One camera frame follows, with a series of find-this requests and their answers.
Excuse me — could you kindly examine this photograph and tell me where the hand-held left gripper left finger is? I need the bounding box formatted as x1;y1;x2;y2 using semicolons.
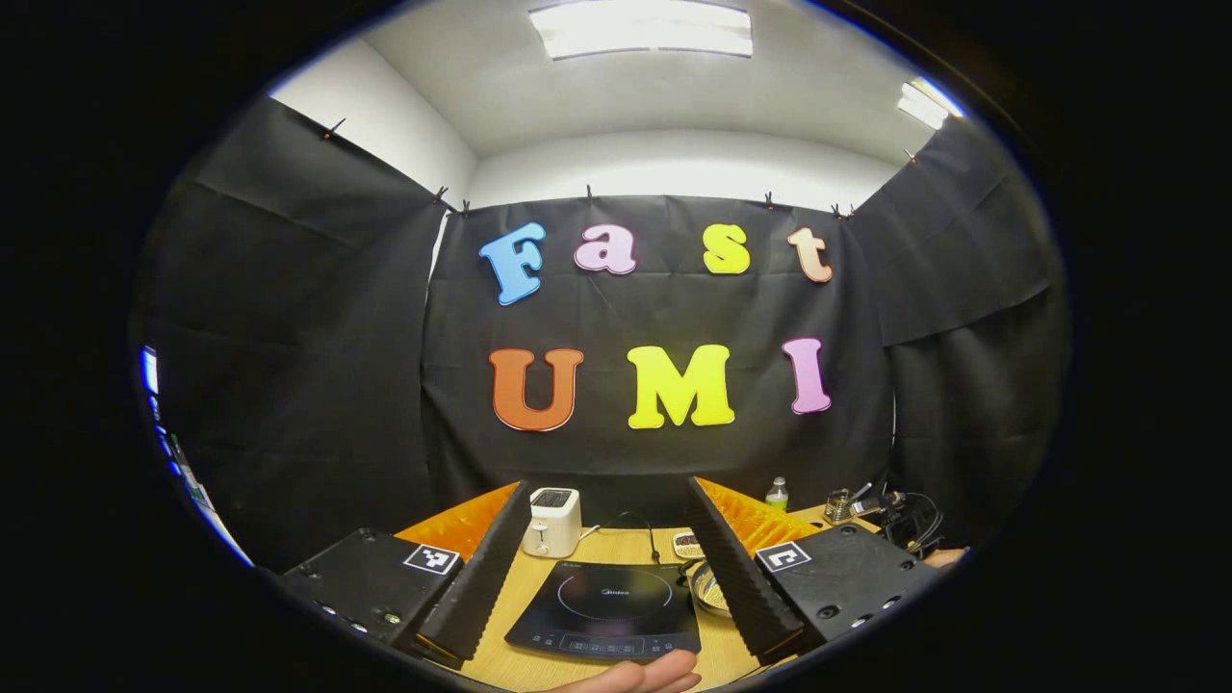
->
279;480;533;672

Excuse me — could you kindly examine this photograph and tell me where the metal utensil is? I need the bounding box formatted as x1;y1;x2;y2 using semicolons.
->
851;481;907;513

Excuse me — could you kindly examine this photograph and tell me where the black backdrop cloth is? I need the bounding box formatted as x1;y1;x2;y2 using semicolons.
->
135;96;1074;574

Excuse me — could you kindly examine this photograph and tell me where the rectangular ceiling light panel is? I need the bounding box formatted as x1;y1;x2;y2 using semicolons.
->
529;0;754;61
897;77;964;131

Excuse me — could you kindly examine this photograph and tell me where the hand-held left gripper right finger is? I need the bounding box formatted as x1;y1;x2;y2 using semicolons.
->
685;476;949;665

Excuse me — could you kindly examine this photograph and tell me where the black power cable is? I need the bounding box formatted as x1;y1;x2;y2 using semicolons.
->
577;512;662;565

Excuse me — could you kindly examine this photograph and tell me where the white toaster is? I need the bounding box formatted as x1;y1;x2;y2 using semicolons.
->
522;487;582;558

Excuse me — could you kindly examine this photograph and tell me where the stainless steel pot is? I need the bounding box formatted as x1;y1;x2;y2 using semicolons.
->
687;561;732;618

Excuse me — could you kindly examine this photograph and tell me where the black cable bundle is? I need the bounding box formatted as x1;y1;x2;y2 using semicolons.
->
881;491;944;559

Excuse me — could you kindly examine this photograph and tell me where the black induction cooktop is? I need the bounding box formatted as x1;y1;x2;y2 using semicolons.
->
504;561;702;663

